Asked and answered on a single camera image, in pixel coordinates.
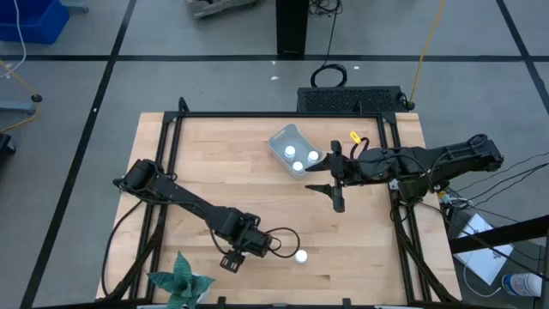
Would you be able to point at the black aluminium table frame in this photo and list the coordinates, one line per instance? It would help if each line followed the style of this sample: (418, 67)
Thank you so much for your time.
(279, 114)

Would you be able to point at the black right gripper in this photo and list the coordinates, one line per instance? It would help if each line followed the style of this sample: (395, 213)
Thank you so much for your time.
(349, 171)

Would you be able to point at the grey desk foot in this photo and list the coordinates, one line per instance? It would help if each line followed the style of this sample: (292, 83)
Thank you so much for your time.
(75, 6)
(17, 107)

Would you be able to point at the potted snake plant white pot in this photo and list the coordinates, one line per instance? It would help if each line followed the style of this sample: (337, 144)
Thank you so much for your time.
(182, 279)

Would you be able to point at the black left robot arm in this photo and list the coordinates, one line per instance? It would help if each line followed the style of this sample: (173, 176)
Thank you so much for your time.
(188, 199)

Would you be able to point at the black perforated computer case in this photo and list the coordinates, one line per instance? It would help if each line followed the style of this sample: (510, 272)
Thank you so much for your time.
(347, 99)

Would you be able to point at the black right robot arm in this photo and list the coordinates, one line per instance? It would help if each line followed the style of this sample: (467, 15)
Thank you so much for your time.
(429, 161)

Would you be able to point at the grey cart base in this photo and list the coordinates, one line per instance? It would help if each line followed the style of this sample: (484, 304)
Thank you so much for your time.
(218, 6)

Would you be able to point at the black metal beam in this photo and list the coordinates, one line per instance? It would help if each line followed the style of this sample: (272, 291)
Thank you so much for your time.
(497, 236)

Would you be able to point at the black rectangular post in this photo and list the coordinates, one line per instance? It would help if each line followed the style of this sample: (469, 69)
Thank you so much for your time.
(292, 26)

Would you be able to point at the blue plastic bin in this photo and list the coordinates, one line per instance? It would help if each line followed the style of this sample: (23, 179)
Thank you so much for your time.
(30, 21)

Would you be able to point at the clear plastic water bottle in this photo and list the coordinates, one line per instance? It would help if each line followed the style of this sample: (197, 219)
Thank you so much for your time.
(521, 284)

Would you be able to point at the silver mounting bracket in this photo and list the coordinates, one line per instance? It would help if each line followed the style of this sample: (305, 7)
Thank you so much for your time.
(394, 184)

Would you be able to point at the black caster base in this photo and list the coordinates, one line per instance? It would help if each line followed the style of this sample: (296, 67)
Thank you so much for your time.
(6, 143)

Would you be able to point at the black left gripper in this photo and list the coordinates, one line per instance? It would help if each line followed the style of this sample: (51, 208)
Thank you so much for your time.
(257, 244)

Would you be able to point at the white flat board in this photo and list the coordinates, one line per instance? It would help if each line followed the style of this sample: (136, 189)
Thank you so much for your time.
(484, 262)

